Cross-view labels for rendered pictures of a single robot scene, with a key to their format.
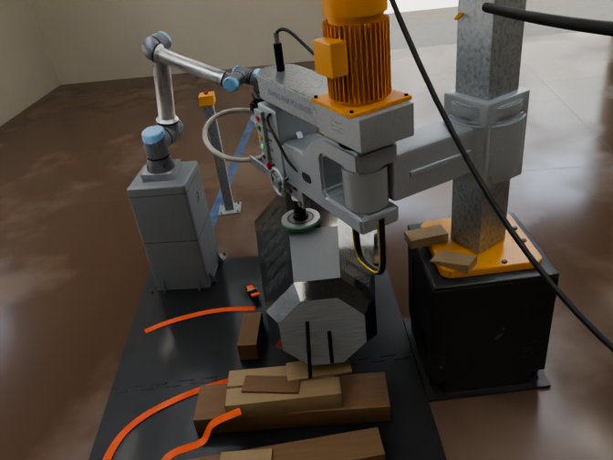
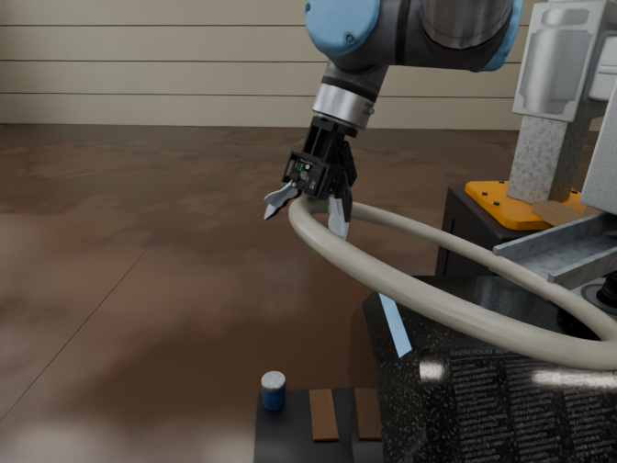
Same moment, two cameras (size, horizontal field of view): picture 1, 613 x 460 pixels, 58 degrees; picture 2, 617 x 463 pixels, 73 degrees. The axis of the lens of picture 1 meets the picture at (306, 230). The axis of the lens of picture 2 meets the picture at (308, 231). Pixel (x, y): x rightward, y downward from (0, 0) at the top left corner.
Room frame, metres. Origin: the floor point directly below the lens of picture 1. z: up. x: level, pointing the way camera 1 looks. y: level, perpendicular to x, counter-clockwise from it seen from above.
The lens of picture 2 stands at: (3.48, 0.85, 1.48)
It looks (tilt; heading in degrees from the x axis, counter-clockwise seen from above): 26 degrees down; 266
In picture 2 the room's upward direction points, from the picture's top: straight up
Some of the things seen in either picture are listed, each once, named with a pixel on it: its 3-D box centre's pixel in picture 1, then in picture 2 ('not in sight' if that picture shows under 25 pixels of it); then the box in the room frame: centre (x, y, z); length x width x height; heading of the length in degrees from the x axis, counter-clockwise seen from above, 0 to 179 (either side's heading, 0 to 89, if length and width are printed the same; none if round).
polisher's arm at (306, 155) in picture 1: (329, 172); not in sight; (2.30, -0.14, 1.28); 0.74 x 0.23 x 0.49; 26
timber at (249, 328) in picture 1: (251, 335); not in sight; (2.63, 0.43, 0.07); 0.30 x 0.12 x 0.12; 174
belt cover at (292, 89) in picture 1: (320, 103); not in sight; (2.34, -0.13, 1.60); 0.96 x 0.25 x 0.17; 26
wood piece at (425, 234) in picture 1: (426, 236); (560, 216); (2.39, -0.61, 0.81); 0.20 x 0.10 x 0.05; 97
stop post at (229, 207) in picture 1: (218, 154); not in sight; (4.47, 0.67, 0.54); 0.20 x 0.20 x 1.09; 89
